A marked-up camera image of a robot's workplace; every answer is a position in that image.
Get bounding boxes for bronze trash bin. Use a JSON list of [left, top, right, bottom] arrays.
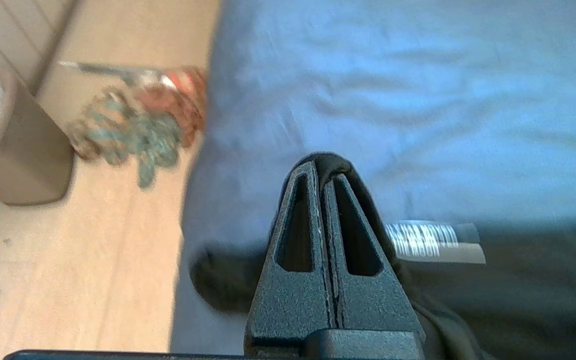
[[0, 67, 75, 206]]

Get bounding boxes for red patterned slipper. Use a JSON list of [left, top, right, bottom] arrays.
[[135, 67, 208, 148]]

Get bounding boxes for black printed t-shirt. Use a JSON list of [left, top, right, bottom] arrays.
[[190, 152, 576, 360]]

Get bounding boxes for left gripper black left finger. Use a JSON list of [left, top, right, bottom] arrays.
[[244, 161, 338, 351]]

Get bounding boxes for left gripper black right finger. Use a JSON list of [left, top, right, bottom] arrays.
[[322, 172, 426, 346]]

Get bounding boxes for green patterned slippers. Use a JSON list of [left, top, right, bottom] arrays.
[[68, 85, 184, 190]]

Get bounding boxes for thin stick on floor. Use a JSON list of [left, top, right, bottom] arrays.
[[58, 61, 164, 82]]

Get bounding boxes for blue bed sheet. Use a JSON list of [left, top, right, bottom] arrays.
[[168, 0, 576, 360]]

